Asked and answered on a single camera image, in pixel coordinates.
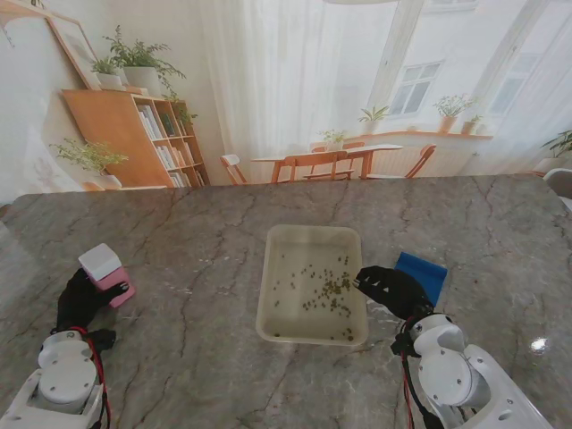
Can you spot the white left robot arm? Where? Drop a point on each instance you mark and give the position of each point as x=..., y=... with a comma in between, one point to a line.
x=62, y=380

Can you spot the white baking tray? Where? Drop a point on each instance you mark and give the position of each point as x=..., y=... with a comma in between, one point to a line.
x=313, y=241

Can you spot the scattered green beans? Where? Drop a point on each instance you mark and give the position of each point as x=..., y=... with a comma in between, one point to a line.
x=333, y=286

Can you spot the printed room scene backdrop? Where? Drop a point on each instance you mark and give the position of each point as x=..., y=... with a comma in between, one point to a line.
x=286, y=89

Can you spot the blue plastic scraper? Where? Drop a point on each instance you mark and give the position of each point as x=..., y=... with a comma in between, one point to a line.
x=424, y=270

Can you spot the white square bottle cap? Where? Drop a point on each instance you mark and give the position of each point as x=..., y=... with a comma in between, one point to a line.
x=99, y=261

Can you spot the pink square bottle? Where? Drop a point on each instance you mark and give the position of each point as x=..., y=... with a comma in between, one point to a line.
x=125, y=298

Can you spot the white rounded object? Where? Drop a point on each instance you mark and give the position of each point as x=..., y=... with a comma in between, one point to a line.
x=561, y=183

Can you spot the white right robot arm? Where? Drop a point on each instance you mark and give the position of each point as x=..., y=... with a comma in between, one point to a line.
x=451, y=371

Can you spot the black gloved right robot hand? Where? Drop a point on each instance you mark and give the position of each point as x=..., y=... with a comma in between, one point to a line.
x=395, y=290

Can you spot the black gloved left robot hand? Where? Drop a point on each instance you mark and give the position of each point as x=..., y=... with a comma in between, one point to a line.
x=76, y=304

